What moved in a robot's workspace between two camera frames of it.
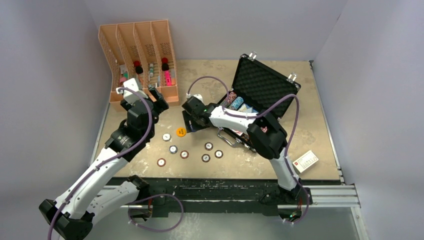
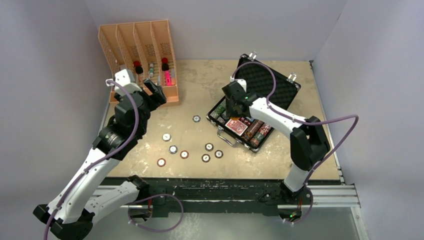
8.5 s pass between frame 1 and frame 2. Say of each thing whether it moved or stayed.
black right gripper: moved
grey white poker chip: stayed
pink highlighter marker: stayed
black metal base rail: stayed
